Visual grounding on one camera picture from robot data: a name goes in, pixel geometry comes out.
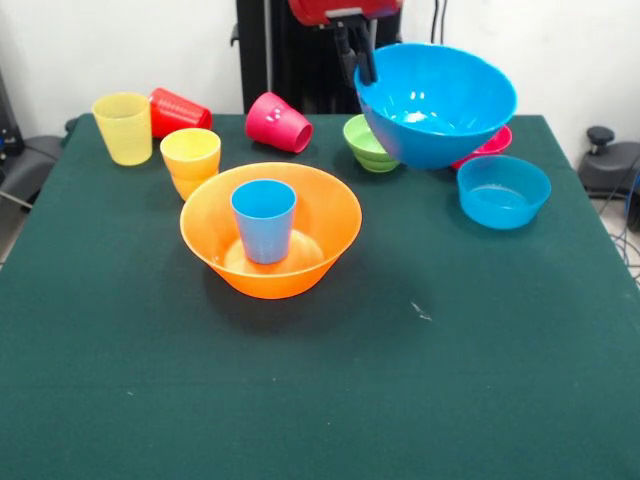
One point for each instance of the pink bowl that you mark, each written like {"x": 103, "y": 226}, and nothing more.
{"x": 495, "y": 145}

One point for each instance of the red cup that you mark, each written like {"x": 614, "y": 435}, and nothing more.
{"x": 180, "y": 117}

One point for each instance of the blue cup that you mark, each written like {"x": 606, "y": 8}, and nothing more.
{"x": 262, "y": 235}

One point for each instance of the pale yellow cup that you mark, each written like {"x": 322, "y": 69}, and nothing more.
{"x": 122, "y": 135}

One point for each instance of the black equipment box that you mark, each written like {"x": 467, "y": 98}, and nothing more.
{"x": 7, "y": 130}

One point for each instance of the large blue bowl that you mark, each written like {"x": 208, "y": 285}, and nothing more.
{"x": 435, "y": 145}

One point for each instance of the green bowl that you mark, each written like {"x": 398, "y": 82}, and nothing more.
{"x": 362, "y": 145}

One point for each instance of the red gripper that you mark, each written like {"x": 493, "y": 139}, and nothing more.
{"x": 310, "y": 10}

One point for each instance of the large orange bowl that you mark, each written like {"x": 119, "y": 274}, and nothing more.
{"x": 270, "y": 282}

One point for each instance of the pink cup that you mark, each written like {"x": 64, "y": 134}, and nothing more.
{"x": 275, "y": 122}

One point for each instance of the small yellow orange cup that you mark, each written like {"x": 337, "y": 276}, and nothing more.
{"x": 190, "y": 155}

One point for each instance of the light blue shallow bowl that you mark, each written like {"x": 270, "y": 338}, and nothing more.
{"x": 500, "y": 210}

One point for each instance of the dark green table cloth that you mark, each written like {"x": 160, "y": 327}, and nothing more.
{"x": 300, "y": 375}

